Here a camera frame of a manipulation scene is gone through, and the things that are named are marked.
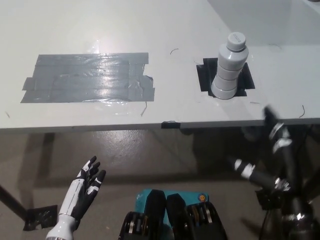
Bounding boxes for robot torso black and teal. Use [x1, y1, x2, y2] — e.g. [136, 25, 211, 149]
[117, 188, 229, 240]

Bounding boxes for black stand leg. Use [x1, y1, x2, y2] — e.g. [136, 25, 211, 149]
[0, 184, 29, 223]

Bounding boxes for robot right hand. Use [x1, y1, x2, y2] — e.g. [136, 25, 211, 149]
[226, 106, 315, 216]

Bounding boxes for grey duct tape patch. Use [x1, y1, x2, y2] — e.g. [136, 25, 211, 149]
[19, 51, 156, 105]

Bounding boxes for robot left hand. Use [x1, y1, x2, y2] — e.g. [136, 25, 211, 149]
[45, 155, 107, 240]

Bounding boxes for black tape square patch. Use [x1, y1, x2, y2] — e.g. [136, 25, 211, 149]
[195, 57, 256, 97]

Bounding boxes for white ribbed plastic bottle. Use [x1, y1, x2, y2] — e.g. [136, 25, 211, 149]
[210, 31, 251, 101]

